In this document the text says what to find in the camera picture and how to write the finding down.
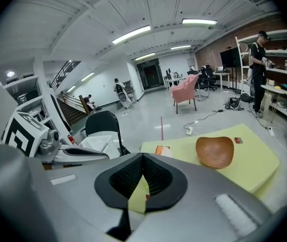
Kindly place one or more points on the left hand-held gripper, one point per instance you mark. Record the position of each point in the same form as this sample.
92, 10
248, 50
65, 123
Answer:
24, 132

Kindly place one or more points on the white desk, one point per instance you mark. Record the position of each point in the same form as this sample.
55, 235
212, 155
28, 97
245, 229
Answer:
174, 79
221, 73

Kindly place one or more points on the white perforated plastic basket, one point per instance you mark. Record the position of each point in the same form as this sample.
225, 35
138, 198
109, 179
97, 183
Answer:
95, 142

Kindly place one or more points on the pink armchair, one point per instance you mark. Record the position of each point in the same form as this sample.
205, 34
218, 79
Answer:
183, 92

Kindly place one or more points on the black office chair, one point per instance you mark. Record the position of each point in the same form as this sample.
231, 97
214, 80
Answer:
207, 79

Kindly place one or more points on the black folding chair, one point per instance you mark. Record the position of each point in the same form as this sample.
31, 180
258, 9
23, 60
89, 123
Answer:
103, 122

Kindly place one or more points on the table with yellow-green cloth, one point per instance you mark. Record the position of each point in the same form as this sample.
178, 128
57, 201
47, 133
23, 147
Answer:
249, 160

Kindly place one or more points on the red fire extinguisher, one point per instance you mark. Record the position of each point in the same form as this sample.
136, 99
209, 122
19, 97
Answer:
72, 140

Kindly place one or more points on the black television screen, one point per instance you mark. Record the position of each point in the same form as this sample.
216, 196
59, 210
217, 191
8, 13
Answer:
230, 58

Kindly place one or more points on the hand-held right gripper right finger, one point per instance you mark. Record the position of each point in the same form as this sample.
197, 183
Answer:
196, 198

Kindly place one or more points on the white storage shelf rack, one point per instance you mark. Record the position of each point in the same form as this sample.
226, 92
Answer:
284, 52
27, 84

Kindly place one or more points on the white power strip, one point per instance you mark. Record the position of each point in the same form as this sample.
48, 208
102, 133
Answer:
189, 130
272, 131

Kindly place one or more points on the white round table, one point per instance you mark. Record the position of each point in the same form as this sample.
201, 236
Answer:
272, 87

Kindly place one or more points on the small red packet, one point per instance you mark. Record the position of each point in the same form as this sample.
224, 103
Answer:
238, 140

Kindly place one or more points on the brown wooden bowl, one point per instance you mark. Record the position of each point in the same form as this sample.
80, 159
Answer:
215, 152

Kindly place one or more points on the orange tissue box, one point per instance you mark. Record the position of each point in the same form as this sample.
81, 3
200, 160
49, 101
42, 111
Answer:
161, 150

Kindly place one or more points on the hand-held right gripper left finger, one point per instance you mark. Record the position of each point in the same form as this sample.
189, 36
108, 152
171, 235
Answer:
82, 198

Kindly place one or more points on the black double door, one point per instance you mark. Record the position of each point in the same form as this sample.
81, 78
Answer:
150, 74

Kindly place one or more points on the ceiling light tube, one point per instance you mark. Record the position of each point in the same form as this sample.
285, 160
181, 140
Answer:
198, 21
181, 47
131, 34
145, 56

